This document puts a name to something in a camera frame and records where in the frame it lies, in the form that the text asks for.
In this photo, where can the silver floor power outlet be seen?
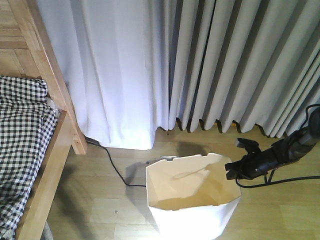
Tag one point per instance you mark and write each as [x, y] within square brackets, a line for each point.
[168, 157]

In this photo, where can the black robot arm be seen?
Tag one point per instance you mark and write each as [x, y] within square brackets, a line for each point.
[284, 152]

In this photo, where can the wooden bed frame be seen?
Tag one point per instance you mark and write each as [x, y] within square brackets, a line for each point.
[26, 52]

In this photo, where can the grey round rug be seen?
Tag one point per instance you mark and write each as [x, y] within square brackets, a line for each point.
[46, 233]

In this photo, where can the white paper trash bin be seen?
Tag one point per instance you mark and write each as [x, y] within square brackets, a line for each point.
[190, 198]

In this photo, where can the white curtain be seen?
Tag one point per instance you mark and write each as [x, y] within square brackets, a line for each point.
[115, 64]

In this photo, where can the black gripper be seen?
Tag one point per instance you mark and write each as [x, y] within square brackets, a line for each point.
[251, 166]

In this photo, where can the grey pleated curtain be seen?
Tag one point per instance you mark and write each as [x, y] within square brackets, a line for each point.
[250, 62]

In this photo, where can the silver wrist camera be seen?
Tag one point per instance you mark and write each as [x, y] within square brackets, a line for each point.
[249, 145]

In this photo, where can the black white checkered bedding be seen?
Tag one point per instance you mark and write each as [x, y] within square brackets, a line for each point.
[27, 123]

